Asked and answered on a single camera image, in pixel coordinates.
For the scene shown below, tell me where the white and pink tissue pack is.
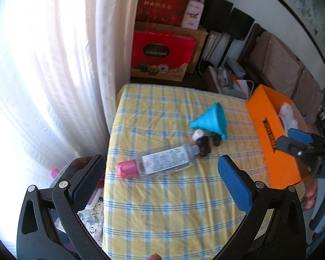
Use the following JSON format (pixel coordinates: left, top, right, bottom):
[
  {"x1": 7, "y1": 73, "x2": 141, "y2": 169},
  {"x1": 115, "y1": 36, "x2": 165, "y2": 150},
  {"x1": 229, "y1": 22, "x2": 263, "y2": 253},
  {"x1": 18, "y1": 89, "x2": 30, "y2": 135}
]
[{"x1": 181, "y1": 0, "x2": 205, "y2": 30}]

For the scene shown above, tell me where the medium brown sofa cushion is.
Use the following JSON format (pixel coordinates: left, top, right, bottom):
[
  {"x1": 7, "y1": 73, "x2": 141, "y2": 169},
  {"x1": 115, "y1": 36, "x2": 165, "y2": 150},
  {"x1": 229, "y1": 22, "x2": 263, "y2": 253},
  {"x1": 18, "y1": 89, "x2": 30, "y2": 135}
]
[{"x1": 293, "y1": 62, "x2": 322, "y2": 107}]

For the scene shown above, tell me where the large brown sofa cushion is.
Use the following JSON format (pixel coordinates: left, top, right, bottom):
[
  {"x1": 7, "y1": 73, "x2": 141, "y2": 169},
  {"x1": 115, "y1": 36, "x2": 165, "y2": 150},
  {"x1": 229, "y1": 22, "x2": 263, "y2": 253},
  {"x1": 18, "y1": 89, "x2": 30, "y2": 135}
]
[{"x1": 263, "y1": 31, "x2": 301, "y2": 93}]

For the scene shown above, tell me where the white fluffy duster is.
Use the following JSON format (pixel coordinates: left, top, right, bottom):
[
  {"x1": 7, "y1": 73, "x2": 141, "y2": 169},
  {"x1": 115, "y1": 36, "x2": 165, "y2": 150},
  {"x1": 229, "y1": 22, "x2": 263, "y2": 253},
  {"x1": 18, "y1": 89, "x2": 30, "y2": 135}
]
[{"x1": 278, "y1": 102, "x2": 299, "y2": 129}]

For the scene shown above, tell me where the blue silicone funnel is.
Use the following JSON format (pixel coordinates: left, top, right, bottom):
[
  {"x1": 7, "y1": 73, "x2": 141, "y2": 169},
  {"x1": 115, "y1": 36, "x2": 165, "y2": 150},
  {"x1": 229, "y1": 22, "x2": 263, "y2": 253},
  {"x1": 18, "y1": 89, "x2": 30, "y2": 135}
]
[{"x1": 190, "y1": 102, "x2": 228, "y2": 141}]

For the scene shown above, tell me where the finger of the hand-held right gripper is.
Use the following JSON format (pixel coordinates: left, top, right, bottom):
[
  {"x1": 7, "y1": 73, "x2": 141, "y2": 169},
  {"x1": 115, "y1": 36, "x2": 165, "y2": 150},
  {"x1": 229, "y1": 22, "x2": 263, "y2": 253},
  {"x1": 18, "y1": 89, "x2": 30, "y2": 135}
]
[
  {"x1": 287, "y1": 128, "x2": 325, "y2": 148},
  {"x1": 276, "y1": 136, "x2": 319, "y2": 166}
]

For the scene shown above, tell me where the black and white toy figure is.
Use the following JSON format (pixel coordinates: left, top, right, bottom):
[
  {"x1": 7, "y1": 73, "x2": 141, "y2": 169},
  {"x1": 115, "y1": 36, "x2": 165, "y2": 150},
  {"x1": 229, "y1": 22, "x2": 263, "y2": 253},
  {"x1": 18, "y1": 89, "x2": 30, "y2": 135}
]
[{"x1": 192, "y1": 129, "x2": 223, "y2": 158}]

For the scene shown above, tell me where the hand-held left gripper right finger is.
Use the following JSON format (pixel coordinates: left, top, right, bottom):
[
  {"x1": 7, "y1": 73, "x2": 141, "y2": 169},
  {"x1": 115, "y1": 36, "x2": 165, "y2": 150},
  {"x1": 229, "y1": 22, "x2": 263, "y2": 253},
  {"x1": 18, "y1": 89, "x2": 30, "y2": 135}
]
[{"x1": 214, "y1": 155, "x2": 307, "y2": 260}]

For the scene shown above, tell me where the framed wall painting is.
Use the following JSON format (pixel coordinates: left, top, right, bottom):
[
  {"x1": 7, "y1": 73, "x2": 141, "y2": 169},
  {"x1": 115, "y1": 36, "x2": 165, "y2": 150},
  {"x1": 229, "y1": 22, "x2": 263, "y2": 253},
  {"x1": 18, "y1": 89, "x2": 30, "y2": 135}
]
[{"x1": 264, "y1": 0, "x2": 325, "y2": 63}]

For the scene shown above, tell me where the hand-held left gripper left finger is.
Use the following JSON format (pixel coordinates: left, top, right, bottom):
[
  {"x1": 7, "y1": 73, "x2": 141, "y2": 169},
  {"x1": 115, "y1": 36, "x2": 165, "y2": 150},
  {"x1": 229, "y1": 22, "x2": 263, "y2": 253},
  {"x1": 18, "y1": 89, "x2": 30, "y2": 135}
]
[{"x1": 16, "y1": 154, "x2": 109, "y2": 260}]

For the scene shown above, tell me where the person's right hand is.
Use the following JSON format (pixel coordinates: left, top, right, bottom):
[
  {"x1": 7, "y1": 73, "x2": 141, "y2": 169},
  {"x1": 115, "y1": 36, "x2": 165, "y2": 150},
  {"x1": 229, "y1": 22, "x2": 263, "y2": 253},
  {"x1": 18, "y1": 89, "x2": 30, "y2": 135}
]
[{"x1": 305, "y1": 178, "x2": 325, "y2": 226}]

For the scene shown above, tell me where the clear plastic storage bin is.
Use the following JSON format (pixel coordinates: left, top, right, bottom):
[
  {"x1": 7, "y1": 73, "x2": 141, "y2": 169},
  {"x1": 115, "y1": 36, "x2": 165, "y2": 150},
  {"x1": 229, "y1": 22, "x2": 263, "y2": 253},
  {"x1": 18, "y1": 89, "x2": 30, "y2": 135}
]
[{"x1": 49, "y1": 157, "x2": 107, "y2": 250}]

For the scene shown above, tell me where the clear plastic bag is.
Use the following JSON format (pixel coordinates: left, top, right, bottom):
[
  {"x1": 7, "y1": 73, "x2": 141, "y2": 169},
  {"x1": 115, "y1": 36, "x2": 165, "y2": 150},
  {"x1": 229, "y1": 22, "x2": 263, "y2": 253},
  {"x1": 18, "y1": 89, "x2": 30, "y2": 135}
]
[{"x1": 208, "y1": 66, "x2": 233, "y2": 94}]

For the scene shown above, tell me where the blue and white small box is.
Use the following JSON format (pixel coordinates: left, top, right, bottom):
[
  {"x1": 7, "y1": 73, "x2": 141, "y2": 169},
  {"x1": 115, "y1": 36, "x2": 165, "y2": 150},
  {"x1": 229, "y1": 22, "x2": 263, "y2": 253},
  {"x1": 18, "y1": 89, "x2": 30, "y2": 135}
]
[{"x1": 225, "y1": 60, "x2": 246, "y2": 78}]

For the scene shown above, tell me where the clear bottle with pink cap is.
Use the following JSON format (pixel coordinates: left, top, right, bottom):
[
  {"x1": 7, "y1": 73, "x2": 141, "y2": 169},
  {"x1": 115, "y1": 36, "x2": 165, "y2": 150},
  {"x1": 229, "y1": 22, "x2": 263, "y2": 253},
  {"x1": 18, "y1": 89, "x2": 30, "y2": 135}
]
[{"x1": 117, "y1": 144, "x2": 199, "y2": 179}]

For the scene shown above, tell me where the white sheer curtain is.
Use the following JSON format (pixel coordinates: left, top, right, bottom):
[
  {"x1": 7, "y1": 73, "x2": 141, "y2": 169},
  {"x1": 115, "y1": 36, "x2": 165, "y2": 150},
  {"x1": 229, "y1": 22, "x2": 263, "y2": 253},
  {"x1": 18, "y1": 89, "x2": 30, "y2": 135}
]
[{"x1": 0, "y1": 0, "x2": 141, "y2": 236}]

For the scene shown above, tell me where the red gift bag chocolate print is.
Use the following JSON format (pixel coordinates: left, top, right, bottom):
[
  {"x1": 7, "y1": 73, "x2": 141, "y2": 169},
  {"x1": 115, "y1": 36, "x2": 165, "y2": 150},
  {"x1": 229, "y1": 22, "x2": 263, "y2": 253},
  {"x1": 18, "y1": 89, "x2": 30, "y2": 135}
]
[{"x1": 130, "y1": 31, "x2": 198, "y2": 82}]

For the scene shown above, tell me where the dark wooden sofa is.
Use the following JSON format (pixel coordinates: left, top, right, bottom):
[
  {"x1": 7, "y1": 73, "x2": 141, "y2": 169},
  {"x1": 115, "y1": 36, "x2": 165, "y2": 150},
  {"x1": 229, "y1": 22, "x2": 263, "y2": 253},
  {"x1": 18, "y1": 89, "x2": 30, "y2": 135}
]
[{"x1": 238, "y1": 23, "x2": 325, "y2": 130}]

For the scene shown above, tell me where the brown cardboard box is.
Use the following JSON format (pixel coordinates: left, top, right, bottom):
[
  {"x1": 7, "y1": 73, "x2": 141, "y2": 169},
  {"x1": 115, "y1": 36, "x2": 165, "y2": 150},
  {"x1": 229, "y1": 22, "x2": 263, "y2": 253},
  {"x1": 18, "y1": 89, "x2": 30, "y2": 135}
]
[{"x1": 134, "y1": 22, "x2": 208, "y2": 73}]

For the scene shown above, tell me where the yellow plaid tablecloth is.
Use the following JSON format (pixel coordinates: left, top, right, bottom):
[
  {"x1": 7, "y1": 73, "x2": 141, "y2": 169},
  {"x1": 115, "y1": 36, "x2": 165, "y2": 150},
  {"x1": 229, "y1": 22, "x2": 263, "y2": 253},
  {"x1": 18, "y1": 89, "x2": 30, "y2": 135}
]
[{"x1": 101, "y1": 83, "x2": 307, "y2": 260}]

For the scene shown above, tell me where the red gift box with Chinese text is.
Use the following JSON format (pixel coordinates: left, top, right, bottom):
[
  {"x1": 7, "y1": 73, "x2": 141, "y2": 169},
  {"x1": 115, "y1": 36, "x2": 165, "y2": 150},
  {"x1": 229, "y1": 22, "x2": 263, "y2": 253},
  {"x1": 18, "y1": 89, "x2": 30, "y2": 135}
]
[{"x1": 136, "y1": 0, "x2": 193, "y2": 28}]

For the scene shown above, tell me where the orange cardboard box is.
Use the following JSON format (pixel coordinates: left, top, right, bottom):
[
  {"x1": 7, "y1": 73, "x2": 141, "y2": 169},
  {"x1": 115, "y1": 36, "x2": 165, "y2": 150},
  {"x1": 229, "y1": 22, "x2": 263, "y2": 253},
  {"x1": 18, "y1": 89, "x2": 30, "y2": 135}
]
[{"x1": 245, "y1": 84, "x2": 309, "y2": 189}]

